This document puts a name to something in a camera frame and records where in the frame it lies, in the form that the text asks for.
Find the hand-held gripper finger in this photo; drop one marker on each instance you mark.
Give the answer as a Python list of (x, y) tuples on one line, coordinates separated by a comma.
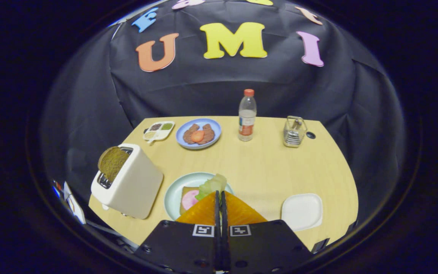
[(224, 228), (216, 228)]

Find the green lettuce leaf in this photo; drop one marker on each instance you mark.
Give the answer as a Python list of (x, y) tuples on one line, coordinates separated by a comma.
[(213, 184)]

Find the brown toast slice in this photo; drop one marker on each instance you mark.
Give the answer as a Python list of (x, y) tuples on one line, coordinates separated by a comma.
[(112, 163)]

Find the bread slice under ham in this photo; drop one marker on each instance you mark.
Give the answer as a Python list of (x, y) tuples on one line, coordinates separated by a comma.
[(184, 208)]

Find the pink ham slice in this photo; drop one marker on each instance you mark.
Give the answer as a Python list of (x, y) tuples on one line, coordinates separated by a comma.
[(189, 199)]

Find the pale green round plate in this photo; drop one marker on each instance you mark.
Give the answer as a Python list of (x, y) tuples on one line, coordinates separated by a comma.
[(175, 192)]

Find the small white square plate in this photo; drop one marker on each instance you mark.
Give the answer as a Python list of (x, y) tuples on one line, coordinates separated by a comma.
[(302, 212)]

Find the white toaster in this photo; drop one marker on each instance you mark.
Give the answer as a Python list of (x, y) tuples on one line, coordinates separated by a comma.
[(135, 186)]

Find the red tomato slice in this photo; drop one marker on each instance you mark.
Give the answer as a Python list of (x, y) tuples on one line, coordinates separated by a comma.
[(197, 136)]

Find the brown meat patty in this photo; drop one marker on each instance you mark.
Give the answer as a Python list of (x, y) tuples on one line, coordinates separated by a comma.
[(208, 133), (188, 137)]

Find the blue plate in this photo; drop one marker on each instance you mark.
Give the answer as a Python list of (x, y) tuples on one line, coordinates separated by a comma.
[(213, 127)]

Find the white divided seed dish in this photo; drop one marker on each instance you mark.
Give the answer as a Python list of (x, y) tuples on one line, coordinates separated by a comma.
[(161, 135)]

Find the clear bottle with red cap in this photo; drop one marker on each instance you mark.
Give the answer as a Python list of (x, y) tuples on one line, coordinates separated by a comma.
[(247, 118)]

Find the black desk grommet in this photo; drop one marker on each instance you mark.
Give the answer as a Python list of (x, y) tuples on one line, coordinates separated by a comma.
[(310, 135)]

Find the black backdrop cloth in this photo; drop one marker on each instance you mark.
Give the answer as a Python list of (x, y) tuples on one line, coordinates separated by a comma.
[(203, 87)]

